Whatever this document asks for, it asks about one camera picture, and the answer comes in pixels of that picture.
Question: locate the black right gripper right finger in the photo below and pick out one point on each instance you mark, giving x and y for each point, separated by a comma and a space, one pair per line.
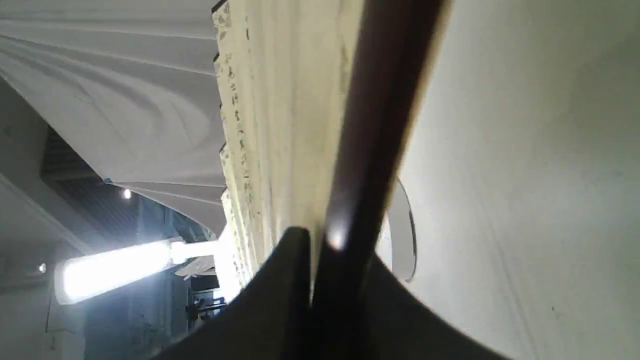
393, 325

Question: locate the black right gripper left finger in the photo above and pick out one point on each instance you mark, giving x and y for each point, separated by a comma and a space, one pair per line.
268, 320

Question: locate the folding paper fan maroon ribs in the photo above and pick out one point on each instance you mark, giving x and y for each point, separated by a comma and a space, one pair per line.
318, 99

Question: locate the white desk lamp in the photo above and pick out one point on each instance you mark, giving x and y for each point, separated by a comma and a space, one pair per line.
82, 278

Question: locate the grey backdrop curtain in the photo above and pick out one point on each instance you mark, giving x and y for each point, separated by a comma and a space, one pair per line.
130, 85

